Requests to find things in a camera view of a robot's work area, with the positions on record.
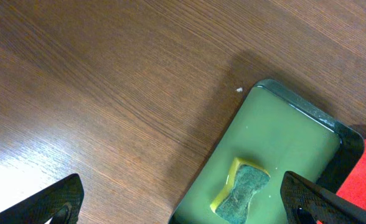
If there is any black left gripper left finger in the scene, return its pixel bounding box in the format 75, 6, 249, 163
0, 174, 84, 224

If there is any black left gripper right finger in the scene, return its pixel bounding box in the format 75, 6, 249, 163
280, 171, 366, 224

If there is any green and yellow sponge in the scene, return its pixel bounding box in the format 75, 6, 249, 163
210, 157, 271, 224

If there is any green tray with black rim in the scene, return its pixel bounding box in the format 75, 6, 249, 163
169, 79, 365, 223

